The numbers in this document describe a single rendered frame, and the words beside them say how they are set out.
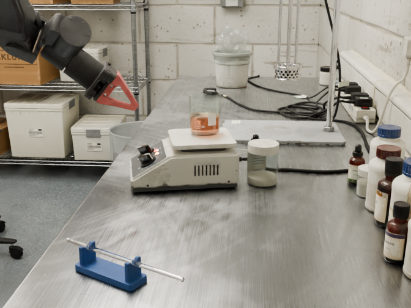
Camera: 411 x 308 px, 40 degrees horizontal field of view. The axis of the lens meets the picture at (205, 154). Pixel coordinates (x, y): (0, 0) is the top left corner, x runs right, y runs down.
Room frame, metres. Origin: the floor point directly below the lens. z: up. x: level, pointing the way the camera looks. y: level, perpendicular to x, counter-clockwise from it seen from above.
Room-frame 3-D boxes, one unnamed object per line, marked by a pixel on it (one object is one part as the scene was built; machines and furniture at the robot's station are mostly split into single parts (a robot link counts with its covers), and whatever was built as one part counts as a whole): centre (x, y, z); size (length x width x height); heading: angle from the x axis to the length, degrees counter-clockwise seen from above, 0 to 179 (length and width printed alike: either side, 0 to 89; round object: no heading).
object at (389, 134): (1.01, -0.34, 0.81); 0.06 x 0.06 x 0.11
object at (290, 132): (1.38, -0.19, 0.76); 0.30 x 0.20 x 0.01; 85
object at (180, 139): (1.04, 0.01, 0.83); 0.12 x 0.12 x 0.01; 8
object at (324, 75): (2.07, -0.45, 0.78); 0.06 x 0.06 x 0.06
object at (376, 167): (0.89, -0.30, 0.80); 0.06 x 0.06 x 0.11
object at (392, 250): (0.71, -0.27, 0.79); 0.03 x 0.03 x 0.08
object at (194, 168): (1.04, 0.03, 0.79); 0.22 x 0.13 x 0.08; 98
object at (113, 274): (0.67, 0.13, 0.77); 0.10 x 0.03 x 0.04; 57
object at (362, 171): (0.96, -0.30, 0.78); 0.05 x 0.05 x 0.05
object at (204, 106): (1.06, 0.00, 0.88); 0.07 x 0.06 x 0.08; 70
